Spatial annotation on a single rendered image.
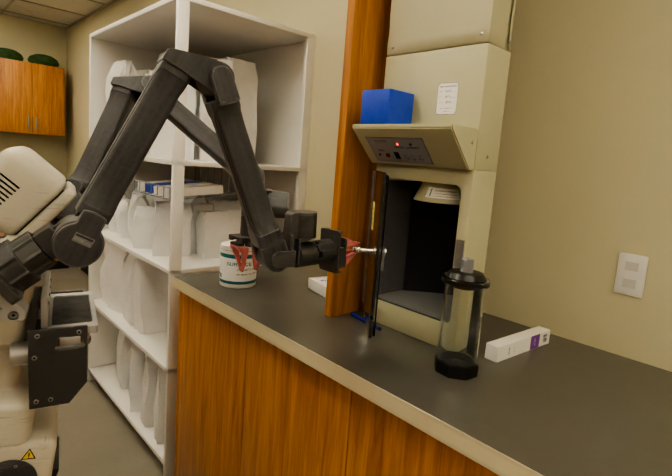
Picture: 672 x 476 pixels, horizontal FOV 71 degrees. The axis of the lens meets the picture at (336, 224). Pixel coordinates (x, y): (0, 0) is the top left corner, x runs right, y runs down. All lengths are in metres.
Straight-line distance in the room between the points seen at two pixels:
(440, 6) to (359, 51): 0.25
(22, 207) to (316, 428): 0.83
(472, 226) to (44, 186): 0.94
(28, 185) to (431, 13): 1.01
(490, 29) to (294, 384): 1.02
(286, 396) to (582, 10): 1.38
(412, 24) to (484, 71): 0.27
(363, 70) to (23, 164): 0.88
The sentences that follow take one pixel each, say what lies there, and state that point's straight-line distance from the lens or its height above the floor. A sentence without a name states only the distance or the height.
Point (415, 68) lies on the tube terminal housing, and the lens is 1.34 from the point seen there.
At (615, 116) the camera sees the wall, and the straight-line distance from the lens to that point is 1.54.
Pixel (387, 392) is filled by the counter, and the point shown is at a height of 0.94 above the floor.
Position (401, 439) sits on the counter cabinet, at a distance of 1.10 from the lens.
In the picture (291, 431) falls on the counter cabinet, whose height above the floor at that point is 0.67.
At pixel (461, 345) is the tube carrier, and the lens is 1.12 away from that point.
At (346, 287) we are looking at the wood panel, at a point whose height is 1.03.
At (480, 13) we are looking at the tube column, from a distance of 1.27.
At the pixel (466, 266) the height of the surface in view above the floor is 1.19.
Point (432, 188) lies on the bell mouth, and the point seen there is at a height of 1.35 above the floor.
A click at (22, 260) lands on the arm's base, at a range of 0.92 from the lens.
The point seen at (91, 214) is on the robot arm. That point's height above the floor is 1.29.
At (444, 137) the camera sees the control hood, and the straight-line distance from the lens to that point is 1.13.
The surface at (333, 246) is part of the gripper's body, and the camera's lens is 1.09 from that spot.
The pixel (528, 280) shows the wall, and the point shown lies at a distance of 1.62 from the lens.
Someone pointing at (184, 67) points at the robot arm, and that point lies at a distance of 0.92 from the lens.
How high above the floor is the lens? 1.41
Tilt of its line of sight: 8 degrees down
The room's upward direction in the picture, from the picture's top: 4 degrees clockwise
